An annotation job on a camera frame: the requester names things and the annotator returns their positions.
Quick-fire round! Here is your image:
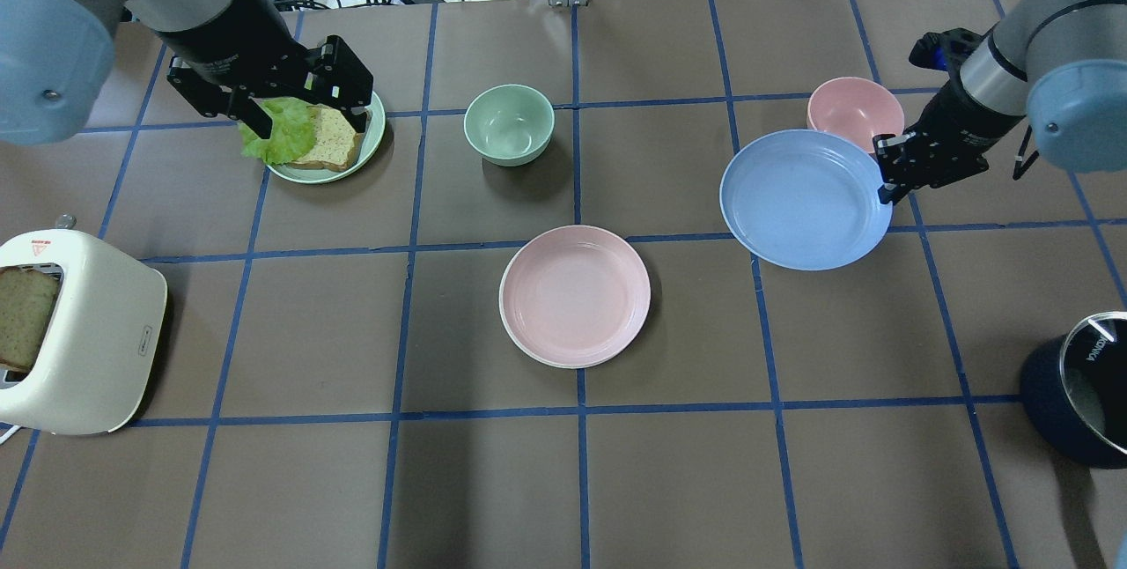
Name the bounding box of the pink plate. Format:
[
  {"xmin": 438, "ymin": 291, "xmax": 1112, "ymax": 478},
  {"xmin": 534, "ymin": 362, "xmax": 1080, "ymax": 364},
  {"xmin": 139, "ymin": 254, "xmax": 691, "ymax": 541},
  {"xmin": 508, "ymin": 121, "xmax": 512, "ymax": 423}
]
[{"xmin": 497, "ymin": 225, "xmax": 653, "ymax": 349}]

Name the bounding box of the pink bowl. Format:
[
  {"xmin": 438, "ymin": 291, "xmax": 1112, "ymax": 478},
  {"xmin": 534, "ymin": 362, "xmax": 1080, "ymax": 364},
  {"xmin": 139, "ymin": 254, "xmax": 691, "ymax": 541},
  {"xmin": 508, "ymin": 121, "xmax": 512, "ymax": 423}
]
[{"xmin": 806, "ymin": 77, "xmax": 906, "ymax": 155}]

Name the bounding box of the green bowl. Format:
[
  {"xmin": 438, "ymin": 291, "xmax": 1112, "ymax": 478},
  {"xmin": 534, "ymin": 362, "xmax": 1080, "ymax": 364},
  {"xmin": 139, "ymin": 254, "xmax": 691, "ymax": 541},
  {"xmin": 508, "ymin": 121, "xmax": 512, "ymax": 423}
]
[{"xmin": 463, "ymin": 85, "xmax": 556, "ymax": 167}]

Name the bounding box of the green plate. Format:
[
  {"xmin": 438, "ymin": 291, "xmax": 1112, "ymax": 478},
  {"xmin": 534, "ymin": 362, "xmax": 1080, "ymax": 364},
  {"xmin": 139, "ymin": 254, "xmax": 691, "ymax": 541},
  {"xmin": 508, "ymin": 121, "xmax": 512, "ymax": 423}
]
[{"xmin": 266, "ymin": 92, "xmax": 387, "ymax": 185}]

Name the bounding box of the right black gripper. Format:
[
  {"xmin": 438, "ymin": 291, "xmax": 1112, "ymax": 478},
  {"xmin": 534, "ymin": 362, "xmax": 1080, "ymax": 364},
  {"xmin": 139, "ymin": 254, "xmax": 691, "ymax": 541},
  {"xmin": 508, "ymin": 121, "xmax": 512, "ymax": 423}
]
[{"xmin": 873, "ymin": 27, "xmax": 990, "ymax": 205}]

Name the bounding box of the blue plate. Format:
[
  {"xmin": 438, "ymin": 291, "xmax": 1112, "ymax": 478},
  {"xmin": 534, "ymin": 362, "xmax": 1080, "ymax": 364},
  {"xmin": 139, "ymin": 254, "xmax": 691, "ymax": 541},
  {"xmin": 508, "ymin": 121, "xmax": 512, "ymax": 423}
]
[{"xmin": 718, "ymin": 130, "xmax": 893, "ymax": 272}]

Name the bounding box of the white toaster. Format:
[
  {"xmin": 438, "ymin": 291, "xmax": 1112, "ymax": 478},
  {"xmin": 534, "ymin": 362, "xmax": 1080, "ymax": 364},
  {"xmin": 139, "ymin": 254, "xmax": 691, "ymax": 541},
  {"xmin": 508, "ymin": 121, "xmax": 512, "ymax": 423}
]
[{"xmin": 1, "ymin": 229, "xmax": 168, "ymax": 435}]

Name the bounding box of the green lettuce leaf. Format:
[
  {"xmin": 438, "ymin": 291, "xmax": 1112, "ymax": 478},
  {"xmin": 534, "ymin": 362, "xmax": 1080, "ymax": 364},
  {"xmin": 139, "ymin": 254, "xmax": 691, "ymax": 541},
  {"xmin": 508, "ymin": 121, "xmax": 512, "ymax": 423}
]
[{"xmin": 237, "ymin": 97, "xmax": 317, "ymax": 165}]

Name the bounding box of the bread slice in toaster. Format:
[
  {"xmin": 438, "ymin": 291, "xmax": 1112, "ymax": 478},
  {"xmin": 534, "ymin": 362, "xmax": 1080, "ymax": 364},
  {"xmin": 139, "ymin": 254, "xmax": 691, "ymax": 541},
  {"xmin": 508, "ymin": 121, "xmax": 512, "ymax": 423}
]
[{"xmin": 1, "ymin": 267, "xmax": 61, "ymax": 373}]

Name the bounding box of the dark blue pot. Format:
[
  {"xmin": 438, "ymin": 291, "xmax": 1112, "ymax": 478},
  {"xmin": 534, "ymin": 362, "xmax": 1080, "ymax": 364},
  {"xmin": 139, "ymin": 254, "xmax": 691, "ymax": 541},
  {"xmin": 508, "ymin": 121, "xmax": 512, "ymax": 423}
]
[{"xmin": 1020, "ymin": 311, "xmax": 1126, "ymax": 469}]

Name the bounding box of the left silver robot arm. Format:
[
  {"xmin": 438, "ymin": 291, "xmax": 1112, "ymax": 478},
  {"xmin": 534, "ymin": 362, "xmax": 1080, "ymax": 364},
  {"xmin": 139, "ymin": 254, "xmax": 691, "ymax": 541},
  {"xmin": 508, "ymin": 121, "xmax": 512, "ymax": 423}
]
[{"xmin": 1, "ymin": 0, "xmax": 373, "ymax": 146}]

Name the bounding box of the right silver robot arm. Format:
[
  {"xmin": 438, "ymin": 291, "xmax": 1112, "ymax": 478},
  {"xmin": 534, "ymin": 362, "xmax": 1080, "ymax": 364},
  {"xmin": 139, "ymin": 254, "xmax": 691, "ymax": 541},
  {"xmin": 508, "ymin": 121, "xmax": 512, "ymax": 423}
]
[{"xmin": 873, "ymin": 0, "xmax": 1126, "ymax": 204}]

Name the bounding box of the white plate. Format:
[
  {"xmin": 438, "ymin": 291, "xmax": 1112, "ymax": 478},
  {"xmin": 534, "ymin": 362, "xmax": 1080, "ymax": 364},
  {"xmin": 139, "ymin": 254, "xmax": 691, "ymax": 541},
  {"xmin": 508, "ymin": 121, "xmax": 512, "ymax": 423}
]
[{"xmin": 512, "ymin": 336, "xmax": 623, "ymax": 368}]

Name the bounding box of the bread slice on plate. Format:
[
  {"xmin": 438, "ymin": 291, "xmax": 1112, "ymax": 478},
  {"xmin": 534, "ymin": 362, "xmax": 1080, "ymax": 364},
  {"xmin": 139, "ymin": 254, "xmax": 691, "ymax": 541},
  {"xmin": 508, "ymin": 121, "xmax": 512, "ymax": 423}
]
[{"xmin": 286, "ymin": 105, "xmax": 364, "ymax": 172}]

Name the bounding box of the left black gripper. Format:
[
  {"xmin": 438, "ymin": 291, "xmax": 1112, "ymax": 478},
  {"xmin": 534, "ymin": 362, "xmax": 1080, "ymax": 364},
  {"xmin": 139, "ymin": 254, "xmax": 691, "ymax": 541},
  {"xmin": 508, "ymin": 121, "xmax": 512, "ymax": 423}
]
[{"xmin": 157, "ymin": 0, "xmax": 374, "ymax": 139}]

